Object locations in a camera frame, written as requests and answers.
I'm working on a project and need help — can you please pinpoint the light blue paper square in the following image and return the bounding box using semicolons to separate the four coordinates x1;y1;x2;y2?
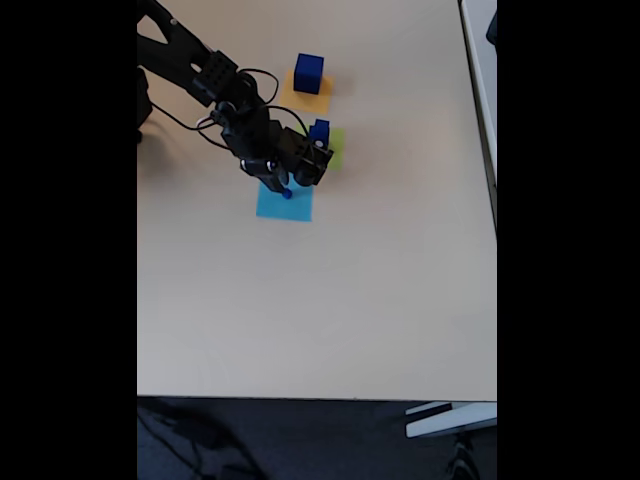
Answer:
255;179;316;223

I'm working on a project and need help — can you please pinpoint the orange paper square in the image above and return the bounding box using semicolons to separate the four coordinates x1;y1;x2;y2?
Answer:
277;68;334;115

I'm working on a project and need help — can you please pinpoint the green paper square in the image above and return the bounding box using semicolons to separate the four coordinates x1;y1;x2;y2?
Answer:
294;122;347;172

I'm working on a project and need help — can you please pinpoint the large blue cube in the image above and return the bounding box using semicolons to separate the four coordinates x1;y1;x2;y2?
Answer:
292;52;325;95

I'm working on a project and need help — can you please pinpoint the white neighbouring table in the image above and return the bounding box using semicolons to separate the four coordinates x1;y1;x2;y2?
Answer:
458;0;498;232

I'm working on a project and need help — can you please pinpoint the white table leg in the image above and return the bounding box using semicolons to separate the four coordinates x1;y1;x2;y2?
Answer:
404;401;498;439

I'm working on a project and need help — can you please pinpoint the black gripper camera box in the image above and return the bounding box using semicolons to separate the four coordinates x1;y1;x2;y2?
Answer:
277;126;336;188

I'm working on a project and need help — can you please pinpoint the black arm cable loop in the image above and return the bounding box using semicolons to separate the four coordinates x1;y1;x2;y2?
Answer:
238;68;281;107

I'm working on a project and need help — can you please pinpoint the black floor cable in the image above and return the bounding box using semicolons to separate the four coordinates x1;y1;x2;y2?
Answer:
137;399;264;480

